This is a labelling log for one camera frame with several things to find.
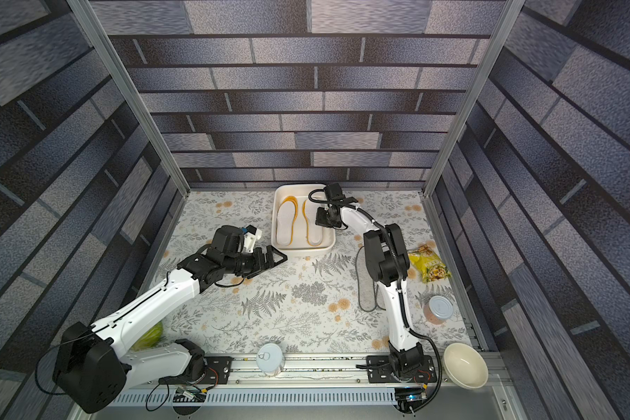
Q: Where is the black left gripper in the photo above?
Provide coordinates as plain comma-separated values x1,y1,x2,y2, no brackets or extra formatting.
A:
224,245,290,277

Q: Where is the white insole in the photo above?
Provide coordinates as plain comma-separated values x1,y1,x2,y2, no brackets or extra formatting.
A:
276,198,298,245
303,199,323,247

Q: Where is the grey insole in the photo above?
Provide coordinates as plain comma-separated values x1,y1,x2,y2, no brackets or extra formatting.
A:
355,247,377,313

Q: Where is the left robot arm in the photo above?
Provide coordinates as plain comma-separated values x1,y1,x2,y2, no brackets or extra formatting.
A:
52,225,288,414

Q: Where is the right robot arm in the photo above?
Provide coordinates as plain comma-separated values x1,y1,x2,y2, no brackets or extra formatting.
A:
308,184,433,380

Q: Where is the white plastic storage box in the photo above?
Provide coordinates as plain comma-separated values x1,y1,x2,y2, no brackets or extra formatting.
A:
271,184,336,259

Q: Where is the yellow snack bag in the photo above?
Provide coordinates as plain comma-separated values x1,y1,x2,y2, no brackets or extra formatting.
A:
409,241,452,284

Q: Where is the round tin can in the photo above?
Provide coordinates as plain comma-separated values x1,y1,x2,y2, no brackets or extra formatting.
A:
423,295,454,325

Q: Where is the green cabbage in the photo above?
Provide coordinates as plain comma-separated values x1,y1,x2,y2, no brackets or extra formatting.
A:
131,321,164,352

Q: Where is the cream ceramic bowl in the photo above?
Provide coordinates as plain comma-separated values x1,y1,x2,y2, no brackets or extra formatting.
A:
442,343,488,390

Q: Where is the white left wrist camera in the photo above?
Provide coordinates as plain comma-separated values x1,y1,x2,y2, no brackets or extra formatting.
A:
241,225,263,254

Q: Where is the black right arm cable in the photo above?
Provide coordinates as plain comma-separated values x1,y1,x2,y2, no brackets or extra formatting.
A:
308,185,443,413

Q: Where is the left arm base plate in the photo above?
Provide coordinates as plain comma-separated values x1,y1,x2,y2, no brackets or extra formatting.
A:
159,356,234,388

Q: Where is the aluminium front rail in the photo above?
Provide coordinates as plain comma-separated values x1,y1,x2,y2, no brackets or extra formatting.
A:
86,352,505,390

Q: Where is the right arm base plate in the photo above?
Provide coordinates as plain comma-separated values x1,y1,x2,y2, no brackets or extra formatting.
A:
358,355,438,383

